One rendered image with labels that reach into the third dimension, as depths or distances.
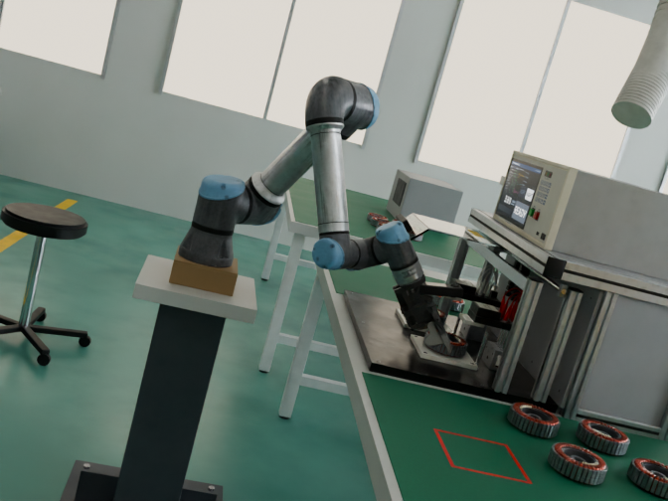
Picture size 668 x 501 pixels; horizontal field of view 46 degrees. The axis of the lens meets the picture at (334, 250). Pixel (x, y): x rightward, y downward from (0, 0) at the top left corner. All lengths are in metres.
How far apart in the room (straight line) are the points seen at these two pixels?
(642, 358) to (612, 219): 0.34
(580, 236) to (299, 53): 4.88
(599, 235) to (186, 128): 5.05
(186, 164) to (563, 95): 3.25
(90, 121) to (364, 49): 2.32
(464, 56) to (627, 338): 5.05
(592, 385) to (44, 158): 5.57
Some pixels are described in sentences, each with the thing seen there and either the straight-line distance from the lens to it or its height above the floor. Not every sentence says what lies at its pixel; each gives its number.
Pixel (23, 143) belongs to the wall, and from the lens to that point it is 6.93.
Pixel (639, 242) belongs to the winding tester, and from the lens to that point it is 2.04.
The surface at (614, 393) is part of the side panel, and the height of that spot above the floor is 0.83.
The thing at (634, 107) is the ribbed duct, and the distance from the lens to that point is 3.27.
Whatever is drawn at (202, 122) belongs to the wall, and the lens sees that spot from 6.65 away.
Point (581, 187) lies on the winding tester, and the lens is 1.95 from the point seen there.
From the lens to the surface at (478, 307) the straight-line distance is 2.02.
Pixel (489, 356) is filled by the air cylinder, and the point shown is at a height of 0.80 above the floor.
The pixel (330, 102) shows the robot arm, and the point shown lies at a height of 1.31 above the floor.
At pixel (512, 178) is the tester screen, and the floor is 1.24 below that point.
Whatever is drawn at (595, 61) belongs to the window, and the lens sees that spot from 7.18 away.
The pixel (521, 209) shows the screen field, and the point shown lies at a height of 1.18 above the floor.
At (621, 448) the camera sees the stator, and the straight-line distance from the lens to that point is 1.86.
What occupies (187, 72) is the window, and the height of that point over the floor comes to 1.20.
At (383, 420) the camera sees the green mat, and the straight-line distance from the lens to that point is 1.58.
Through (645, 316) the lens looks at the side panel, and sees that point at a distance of 1.98.
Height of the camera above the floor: 1.33
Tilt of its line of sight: 11 degrees down
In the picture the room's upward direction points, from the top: 16 degrees clockwise
